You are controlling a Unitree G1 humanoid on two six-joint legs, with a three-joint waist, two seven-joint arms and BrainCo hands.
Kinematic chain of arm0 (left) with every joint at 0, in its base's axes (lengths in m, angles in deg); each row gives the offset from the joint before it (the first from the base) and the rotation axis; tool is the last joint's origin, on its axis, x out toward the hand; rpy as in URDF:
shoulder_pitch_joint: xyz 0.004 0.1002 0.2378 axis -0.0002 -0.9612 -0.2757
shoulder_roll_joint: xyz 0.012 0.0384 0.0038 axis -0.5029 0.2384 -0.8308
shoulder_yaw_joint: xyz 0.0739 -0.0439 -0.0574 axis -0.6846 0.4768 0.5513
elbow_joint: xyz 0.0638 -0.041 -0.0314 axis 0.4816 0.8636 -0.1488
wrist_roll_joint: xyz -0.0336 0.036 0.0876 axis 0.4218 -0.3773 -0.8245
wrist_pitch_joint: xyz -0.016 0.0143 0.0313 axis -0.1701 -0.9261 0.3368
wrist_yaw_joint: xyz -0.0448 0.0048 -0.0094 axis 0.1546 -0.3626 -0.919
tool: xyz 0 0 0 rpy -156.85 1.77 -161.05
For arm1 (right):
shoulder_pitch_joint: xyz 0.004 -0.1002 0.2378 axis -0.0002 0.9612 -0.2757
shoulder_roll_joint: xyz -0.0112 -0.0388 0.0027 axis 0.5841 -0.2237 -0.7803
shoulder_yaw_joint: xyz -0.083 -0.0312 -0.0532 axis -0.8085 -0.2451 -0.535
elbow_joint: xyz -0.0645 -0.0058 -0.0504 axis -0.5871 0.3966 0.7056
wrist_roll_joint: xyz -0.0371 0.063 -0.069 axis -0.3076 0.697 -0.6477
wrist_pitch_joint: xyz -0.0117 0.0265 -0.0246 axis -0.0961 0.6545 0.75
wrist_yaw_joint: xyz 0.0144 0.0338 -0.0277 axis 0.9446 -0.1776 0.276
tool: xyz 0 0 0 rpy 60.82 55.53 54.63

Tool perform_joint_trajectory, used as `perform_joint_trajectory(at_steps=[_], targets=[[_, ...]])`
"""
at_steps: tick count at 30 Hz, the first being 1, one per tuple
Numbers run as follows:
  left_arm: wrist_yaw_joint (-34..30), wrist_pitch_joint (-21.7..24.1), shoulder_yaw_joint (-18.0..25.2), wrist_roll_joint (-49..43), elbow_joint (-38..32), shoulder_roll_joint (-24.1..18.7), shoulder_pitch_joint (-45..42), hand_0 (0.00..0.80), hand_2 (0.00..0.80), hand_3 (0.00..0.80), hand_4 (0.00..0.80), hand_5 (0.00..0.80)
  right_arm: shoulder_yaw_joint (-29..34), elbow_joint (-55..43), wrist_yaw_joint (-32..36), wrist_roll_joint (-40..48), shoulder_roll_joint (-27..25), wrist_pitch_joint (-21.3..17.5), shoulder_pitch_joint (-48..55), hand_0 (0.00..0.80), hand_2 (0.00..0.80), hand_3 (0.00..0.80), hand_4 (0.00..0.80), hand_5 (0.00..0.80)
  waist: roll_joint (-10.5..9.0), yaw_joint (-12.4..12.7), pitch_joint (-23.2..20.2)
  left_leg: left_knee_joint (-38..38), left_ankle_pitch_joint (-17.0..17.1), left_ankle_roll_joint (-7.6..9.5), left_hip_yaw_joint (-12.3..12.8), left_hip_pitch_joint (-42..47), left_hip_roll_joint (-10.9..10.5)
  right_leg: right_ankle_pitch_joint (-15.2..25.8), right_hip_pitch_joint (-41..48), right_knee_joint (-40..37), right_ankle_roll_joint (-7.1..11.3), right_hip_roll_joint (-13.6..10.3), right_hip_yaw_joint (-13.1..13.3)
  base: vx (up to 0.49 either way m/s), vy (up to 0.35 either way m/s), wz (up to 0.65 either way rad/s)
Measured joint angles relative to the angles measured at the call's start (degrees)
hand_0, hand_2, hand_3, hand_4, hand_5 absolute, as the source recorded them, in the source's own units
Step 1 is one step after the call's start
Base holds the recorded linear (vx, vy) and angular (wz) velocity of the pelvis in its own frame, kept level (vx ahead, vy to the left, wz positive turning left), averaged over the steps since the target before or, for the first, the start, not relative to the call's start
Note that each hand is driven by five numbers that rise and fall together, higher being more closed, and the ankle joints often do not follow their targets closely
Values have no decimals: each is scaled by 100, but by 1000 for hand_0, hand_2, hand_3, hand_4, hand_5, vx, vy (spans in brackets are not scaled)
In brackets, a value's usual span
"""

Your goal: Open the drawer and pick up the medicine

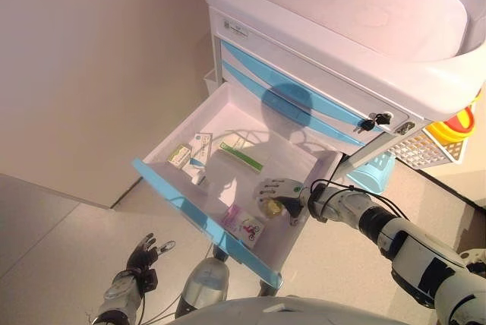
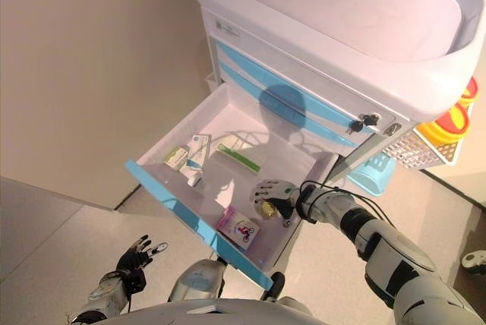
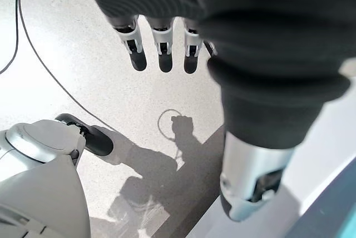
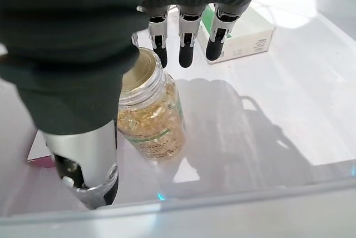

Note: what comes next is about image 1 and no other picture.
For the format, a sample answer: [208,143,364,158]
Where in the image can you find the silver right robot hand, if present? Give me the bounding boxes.
[252,177,311,227]

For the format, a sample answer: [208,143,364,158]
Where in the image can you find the dark left robot hand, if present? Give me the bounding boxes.
[127,232,177,274]

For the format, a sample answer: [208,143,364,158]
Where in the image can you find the clear bottle yellow pills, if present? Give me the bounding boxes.
[259,197,285,220]

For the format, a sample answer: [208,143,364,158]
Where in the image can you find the medicine drawer teal front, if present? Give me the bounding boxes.
[131,80,345,290]

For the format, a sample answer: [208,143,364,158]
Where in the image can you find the pink medicine box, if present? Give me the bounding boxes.
[221,204,248,233]

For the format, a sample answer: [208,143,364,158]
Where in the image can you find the white blue medicine box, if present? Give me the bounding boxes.
[185,132,213,171]

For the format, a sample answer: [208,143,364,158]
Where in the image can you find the green yellow medicine box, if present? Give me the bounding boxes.
[166,143,191,171]

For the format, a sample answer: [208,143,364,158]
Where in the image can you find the white box red scooter print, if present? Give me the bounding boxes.
[236,212,267,245]

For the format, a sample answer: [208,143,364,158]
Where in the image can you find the green and white long box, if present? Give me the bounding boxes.
[217,128,275,174]

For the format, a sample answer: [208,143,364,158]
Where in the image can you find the light blue waste bin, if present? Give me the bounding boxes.
[346,149,396,196]

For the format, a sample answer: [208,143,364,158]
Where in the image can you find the black cart keys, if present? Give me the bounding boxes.
[352,111,393,134]

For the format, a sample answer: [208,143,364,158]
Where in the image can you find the grey robot torso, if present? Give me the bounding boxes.
[172,295,404,325]

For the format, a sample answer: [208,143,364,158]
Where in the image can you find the metal cart latch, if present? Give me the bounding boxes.
[394,121,417,137]

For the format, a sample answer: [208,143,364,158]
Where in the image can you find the white perforated basket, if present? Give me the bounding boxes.
[393,126,476,171]

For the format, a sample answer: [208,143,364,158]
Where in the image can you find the cart label sticker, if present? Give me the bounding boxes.
[221,18,251,40]

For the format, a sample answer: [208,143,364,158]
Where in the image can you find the white medical cart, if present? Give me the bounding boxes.
[203,0,486,298]

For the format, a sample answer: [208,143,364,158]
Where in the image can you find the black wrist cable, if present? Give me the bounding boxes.
[309,178,413,224]

